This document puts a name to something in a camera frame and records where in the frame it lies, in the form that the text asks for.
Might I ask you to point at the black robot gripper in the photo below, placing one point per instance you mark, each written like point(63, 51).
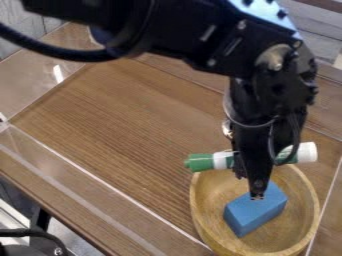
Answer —
point(263, 145)

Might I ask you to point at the green Expo marker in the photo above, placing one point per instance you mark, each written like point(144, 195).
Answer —
point(222, 160)

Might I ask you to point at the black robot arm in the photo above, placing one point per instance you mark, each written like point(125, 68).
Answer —
point(243, 39)

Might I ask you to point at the brown wooden bowl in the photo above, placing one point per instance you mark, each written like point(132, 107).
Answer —
point(283, 236)

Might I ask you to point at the blue foam block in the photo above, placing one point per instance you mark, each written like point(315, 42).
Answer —
point(246, 214)

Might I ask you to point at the black metal table leg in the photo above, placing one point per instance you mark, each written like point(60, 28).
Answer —
point(41, 219)

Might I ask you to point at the clear acrylic tray wall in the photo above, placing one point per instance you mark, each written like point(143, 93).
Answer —
point(93, 141)

